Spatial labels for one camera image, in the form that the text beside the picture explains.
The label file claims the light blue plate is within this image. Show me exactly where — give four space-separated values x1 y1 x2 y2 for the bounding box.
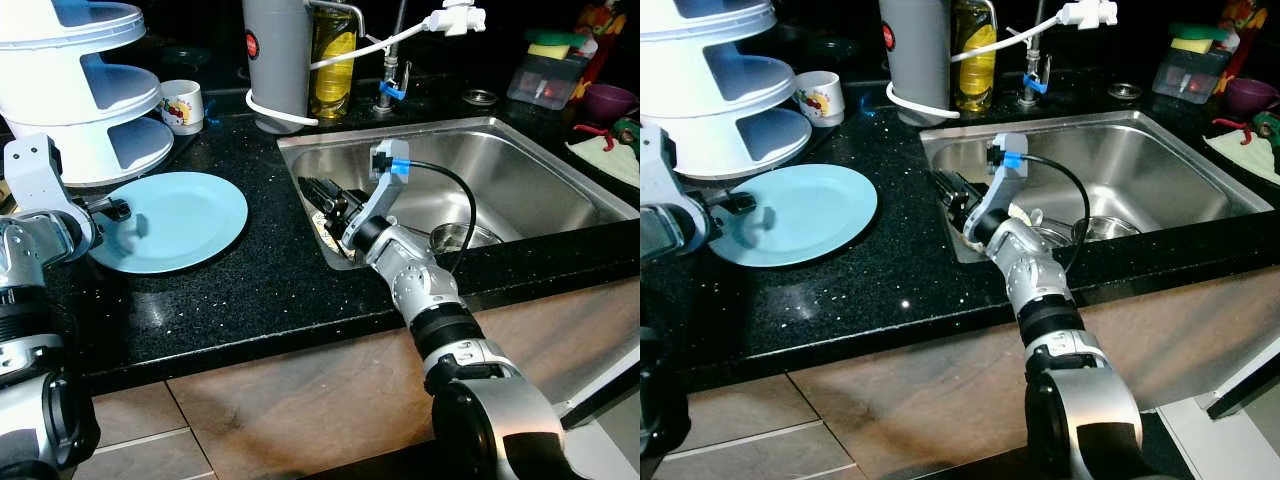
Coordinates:
708 164 879 268
88 171 249 275

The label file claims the pale green cloth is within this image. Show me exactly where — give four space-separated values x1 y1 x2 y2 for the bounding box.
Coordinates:
1203 130 1280 186
567 135 641 188

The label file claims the steel bowl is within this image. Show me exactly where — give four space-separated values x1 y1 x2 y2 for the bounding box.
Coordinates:
430 222 506 253
1035 215 1141 246

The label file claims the clear sponge caddy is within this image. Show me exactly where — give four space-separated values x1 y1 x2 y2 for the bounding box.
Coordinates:
1152 38 1233 104
507 42 591 109

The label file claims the purple bowl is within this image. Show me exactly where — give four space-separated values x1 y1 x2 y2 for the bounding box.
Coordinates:
583 83 639 123
1225 78 1280 116

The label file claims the yellow oil bottle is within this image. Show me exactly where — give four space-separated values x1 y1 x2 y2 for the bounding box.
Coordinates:
950 0 998 113
310 5 359 121

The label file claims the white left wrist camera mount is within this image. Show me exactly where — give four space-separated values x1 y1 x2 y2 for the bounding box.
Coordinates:
640 125 669 211
3 133 67 207

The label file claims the stainless steel sink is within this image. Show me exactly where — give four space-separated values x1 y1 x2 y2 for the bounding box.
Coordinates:
920 110 1274 263
278 117 641 271

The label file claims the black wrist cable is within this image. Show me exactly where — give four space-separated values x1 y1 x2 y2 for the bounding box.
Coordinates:
405 160 478 276
1022 152 1091 271

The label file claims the yellow green sponge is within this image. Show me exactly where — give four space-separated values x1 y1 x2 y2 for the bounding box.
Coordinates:
527 30 591 59
1170 23 1233 54

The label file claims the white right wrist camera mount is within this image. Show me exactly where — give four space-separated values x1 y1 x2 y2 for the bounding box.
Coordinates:
963 133 1029 241
343 140 411 246

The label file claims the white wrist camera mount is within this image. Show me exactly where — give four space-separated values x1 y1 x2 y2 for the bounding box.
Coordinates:
963 133 1029 241
640 125 669 211
3 133 67 207
343 140 411 246

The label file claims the white hose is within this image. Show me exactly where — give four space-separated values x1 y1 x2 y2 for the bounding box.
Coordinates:
247 10 441 128
886 12 1076 121

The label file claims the red yellow utensil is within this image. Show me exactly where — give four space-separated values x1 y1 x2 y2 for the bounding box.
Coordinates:
1215 0 1269 96
575 0 628 101

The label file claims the white printed mug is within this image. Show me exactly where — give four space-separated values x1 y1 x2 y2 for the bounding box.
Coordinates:
160 80 206 136
795 71 846 128

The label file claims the grey cylinder water filter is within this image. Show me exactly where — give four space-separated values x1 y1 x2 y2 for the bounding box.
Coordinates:
243 0 313 134
880 0 951 126

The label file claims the white tiered plastic rack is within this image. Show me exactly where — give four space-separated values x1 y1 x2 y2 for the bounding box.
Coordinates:
640 0 813 181
0 0 176 188

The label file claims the chrome tap with blue lever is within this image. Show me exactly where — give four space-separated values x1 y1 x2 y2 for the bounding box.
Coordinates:
375 0 411 113
1020 0 1053 106

